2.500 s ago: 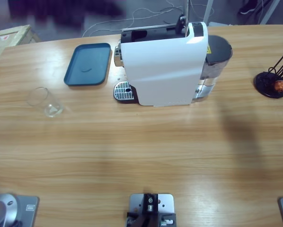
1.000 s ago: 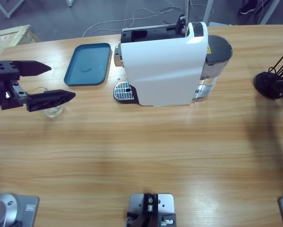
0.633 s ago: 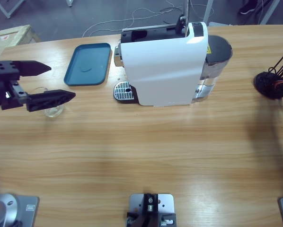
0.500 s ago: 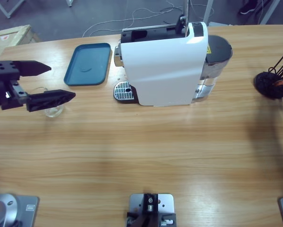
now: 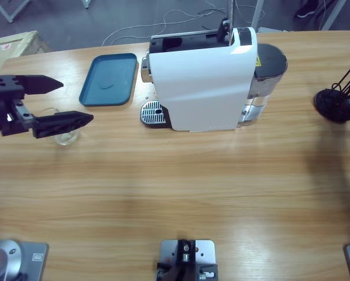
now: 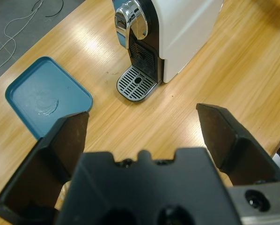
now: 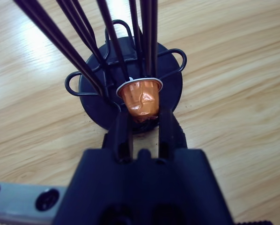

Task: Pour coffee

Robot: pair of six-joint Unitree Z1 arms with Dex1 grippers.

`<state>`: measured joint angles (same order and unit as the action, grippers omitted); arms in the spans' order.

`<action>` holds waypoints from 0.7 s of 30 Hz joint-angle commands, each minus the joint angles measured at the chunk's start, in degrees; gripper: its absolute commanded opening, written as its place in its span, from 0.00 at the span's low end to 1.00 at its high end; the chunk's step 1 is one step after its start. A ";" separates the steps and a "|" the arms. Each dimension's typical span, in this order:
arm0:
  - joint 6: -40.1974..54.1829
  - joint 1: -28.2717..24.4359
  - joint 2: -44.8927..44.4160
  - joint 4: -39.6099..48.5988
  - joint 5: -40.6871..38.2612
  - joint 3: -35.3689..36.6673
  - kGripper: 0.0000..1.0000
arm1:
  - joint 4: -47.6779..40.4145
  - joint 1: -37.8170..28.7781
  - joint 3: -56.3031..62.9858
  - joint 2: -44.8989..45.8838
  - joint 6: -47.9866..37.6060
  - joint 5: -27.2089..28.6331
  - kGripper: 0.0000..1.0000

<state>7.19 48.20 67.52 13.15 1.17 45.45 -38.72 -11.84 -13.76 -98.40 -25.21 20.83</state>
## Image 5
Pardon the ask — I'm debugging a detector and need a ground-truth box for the clear drinking glass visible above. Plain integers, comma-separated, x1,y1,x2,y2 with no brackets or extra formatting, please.
37,107,80,146

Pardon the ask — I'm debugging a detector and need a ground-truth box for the white capsule coffee machine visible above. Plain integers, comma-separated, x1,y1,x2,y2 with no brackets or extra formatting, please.
142,0,259,132

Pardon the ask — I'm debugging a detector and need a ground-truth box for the black capsule holder with rods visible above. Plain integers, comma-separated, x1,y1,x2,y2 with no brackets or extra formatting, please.
314,54,350,122

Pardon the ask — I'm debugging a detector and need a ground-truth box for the blue rectangular tray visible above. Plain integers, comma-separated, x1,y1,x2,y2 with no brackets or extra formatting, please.
78,53,139,107

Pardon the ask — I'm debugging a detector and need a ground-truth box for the wooden crate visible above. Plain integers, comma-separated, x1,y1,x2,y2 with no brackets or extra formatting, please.
0,30,50,74

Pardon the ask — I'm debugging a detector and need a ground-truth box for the clear water tank black lid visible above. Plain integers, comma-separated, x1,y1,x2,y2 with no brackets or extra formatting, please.
241,43,289,125

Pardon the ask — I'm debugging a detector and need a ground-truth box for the white metal table leg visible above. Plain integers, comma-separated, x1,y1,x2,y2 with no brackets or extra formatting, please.
252,0,265,29

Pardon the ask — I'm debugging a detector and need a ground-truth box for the white slanted frame bar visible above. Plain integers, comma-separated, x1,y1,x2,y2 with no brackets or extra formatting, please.
321,0,347,31

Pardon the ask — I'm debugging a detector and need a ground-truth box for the white metal frame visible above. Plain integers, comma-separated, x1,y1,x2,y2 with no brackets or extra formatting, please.
0,0,32,23

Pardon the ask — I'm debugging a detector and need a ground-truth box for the white floor cable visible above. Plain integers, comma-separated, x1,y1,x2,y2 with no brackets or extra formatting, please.
101,0,222,47

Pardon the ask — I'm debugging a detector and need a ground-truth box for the black floor cable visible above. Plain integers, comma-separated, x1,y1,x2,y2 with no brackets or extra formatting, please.
197,8,231,30

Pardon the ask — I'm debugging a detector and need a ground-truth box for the grey camera mount dark post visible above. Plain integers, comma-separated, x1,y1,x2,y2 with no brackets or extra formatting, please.
156,238,219,281

